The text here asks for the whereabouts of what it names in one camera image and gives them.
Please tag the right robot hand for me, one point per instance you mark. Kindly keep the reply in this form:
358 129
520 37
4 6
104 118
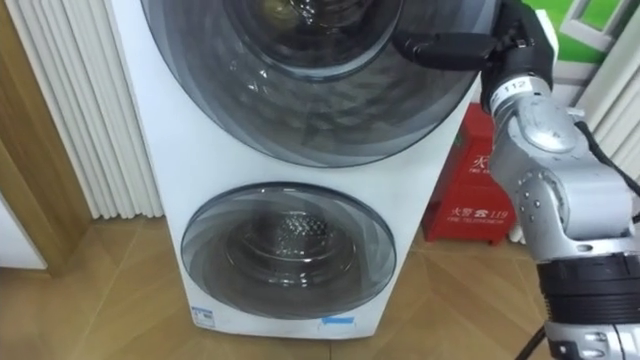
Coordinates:
515 47

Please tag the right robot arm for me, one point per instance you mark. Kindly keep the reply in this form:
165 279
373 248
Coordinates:
560 190

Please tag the red fire extinguisher box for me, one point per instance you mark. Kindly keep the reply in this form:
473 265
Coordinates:
467 190

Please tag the white stacked washing machines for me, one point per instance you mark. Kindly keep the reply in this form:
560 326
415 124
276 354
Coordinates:
190 165

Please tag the white ribbed curtain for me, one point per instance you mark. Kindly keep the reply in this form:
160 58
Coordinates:
75 110

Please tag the wooden door frame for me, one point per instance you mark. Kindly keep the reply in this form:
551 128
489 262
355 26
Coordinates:
30 150

